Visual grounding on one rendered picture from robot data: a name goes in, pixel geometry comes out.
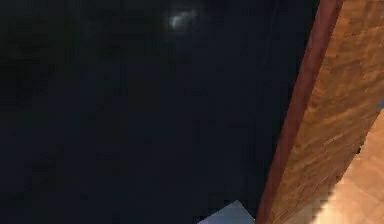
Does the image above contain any brown wooden panel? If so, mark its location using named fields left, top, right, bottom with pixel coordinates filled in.
left=254, top=0, right=384, bottom=224

